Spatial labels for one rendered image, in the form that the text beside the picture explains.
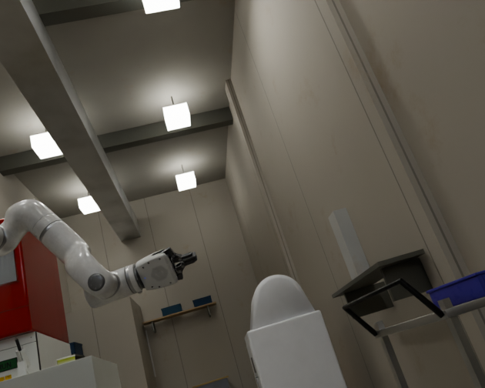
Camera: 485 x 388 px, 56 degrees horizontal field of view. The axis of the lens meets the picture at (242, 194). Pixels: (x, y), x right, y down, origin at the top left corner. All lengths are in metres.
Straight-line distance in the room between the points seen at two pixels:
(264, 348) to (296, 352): 0.32
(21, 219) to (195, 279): 9.99
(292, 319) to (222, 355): 6.48
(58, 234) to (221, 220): 10.43
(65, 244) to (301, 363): 3.63
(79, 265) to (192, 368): 9.91
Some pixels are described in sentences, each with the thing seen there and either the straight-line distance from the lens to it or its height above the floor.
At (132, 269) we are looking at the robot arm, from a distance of 1.36.
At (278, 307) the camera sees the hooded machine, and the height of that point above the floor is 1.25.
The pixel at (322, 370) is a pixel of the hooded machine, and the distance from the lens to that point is 4.82.
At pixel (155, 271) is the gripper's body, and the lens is 1.35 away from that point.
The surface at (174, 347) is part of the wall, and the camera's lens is 11.22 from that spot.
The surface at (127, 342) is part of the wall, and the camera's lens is 9.85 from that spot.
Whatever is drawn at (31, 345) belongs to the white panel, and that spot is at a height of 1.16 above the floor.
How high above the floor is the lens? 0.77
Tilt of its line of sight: 20 degrees up
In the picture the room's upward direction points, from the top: 18 degrees counter-clockwise
